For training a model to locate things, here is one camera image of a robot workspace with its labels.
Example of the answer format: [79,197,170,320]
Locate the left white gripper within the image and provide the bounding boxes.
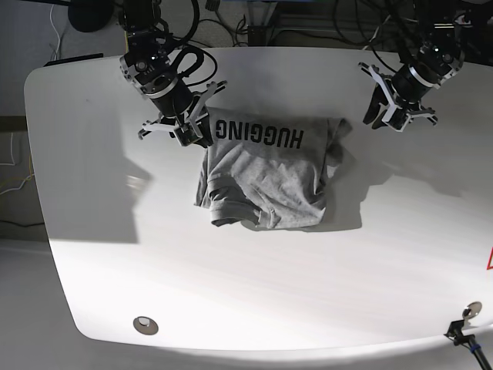
[359,62,438,132]

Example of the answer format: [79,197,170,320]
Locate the black camera clamp mount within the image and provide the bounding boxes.
[444,319,492,370]

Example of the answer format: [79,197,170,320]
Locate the black round stand base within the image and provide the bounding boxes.
[68,0,115,33]

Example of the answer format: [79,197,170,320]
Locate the black cable bundle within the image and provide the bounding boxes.
[330,0,424,51]

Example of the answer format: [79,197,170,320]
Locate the red triangle warning sticker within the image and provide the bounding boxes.
[486,248,493,271]

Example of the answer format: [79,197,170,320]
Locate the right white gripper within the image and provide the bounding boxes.
[138,81,227,149]

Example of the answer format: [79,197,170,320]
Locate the grey T-shirt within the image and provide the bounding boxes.
[194,108,351,229]

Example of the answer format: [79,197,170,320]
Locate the aluminium frame post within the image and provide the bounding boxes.
[244,1,279,47]

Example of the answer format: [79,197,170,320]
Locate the white cable on floor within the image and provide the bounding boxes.
[49,2,63,61]

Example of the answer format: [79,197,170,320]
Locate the silver round table insert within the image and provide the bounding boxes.
[132,316,159,335]

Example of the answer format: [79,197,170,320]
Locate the silver round table grommet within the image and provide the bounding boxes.
[462,301,482,320]

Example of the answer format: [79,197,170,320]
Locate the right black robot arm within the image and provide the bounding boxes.
[119,1,226,148]

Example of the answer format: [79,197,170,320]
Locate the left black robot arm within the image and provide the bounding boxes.
[359,1,492,132]

